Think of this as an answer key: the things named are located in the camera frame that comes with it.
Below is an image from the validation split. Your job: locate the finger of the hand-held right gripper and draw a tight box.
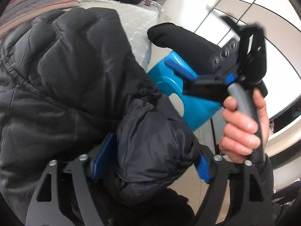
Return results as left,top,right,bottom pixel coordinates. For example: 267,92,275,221
185,73,237,105

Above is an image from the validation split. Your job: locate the stack of folded clothes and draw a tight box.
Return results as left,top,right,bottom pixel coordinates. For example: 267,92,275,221
0,0,81,43

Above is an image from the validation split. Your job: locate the black quilted puffer jacket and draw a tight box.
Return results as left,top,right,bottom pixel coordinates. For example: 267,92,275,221
0,7,200,226

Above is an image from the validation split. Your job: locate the grey quilted mattress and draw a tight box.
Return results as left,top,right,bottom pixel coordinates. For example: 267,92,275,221
75,0,161,67

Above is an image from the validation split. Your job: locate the person's right hand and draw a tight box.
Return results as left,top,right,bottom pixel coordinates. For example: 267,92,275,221
219,88,270,164

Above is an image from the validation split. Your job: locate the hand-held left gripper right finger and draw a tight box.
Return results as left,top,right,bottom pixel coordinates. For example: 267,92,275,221
196,152,274,226

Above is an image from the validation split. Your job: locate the white beige wardrobe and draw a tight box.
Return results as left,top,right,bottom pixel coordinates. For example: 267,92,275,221
195,0,301,146

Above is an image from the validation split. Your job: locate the blue plastic stool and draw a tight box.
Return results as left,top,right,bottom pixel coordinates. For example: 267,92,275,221
146,50,223,132

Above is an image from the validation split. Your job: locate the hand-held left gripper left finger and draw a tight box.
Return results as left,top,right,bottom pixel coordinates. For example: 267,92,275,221
25,133,116,226

